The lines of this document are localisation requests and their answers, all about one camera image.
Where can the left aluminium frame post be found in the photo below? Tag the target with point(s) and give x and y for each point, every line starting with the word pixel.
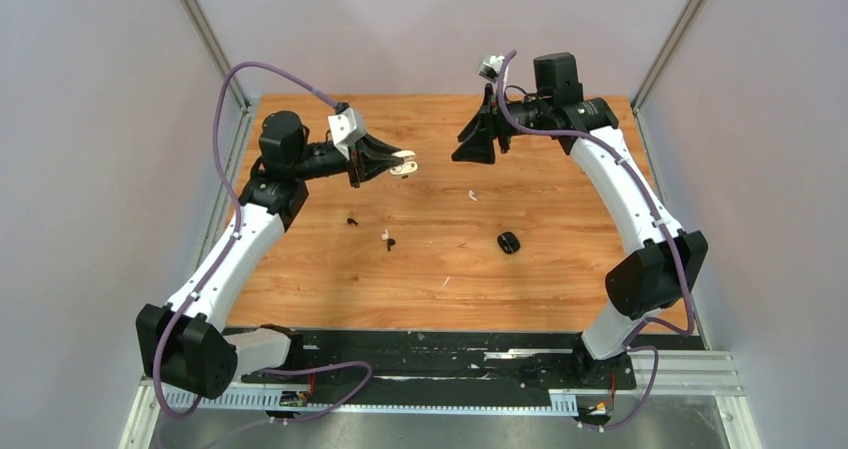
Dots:
pixel 207 35

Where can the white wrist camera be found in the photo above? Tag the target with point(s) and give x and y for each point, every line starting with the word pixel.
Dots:
pixel 346 129
pixel 490 67

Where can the right aluminium frame post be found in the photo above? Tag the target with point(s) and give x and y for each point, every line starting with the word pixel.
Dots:
pixel 678 31

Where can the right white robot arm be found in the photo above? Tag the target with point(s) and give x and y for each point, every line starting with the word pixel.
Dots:
pixel 662 259

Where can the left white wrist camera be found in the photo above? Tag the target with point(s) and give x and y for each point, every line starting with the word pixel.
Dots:
pixel 346 129

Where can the aluminium frame post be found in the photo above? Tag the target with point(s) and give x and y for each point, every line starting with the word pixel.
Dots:
pixel 678 31
pixel 207 35

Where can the white earbud charging case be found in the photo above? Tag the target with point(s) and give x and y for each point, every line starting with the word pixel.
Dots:
pixel 408 165

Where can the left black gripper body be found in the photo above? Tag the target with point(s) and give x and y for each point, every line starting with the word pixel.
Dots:
pixel 362 154

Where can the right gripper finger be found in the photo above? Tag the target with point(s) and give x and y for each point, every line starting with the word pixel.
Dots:
pixel 479 129
pixel 477 147

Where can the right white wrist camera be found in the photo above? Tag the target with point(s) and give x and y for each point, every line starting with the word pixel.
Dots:
pixel 490 67

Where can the black earbud charging case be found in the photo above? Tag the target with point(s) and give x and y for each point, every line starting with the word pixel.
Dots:
pixel 508 242

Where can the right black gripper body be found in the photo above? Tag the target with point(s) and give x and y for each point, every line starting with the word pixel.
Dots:
pixel 501 122

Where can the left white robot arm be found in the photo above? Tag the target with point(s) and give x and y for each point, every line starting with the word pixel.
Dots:
pixel 182 342

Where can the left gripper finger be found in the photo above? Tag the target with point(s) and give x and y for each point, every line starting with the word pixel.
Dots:
pixel 372 169
pixel 372 150

